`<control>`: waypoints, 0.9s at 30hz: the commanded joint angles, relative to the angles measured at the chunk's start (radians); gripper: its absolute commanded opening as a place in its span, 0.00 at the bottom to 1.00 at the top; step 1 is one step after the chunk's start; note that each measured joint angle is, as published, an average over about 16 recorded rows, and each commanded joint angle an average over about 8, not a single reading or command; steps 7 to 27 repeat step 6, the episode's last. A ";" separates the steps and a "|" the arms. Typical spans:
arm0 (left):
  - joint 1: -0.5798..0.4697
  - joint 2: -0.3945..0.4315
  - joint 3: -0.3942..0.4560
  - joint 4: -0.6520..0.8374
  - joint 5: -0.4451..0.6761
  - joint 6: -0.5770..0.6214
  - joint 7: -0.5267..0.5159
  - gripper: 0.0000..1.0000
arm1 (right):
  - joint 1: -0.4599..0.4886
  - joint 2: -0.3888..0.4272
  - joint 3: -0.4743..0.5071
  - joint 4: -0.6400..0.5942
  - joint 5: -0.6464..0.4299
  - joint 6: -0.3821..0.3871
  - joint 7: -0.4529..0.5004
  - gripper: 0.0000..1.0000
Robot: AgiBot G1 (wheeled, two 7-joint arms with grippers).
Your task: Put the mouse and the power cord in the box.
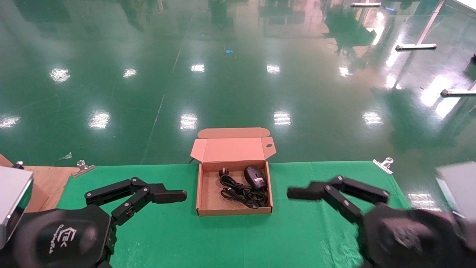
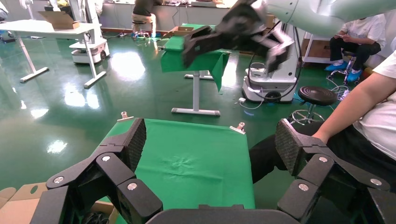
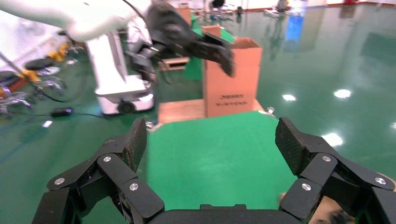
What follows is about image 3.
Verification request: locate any white robot body base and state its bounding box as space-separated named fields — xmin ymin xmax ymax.
xmin=86 ymin=29 xmax=156 ymax=116

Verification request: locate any green table cloth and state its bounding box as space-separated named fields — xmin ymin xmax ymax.
xmin=144 ymin=111 xmax=298 ymax=211

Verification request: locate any low wooden pallet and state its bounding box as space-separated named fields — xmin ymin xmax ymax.
xmin=161 ymin=56 xmax=190 ymax=72

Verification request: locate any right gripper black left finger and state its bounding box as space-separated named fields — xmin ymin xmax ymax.
xmin=32 ymin=118 xmax=165 ymax=224

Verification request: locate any black power adapter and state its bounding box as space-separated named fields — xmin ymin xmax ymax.
xmin=50 ymin=107 xmax=74 ymax=119

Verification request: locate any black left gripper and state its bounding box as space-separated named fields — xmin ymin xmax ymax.
xmin=144 ymin=1 xmax=236 ymax=78

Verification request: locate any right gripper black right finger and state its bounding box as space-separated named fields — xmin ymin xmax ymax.
xmin=275 ymin=117 xmax=396 ymax=224

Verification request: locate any wooden board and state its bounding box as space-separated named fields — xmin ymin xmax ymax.
xmin=157 ymin=98 xmax=264 ymax=125

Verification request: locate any tall brown cardboard box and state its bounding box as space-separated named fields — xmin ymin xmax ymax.
xmin=202 ymin=37 xmax=263 ymax=119

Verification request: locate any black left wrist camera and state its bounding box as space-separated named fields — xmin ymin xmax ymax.
xmin=125 ymin=40 xmax=159 ymax=84

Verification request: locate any yellow black metal equipment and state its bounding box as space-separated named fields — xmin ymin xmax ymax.
xmin=0 ymin=43 xmax=79 ymax=114

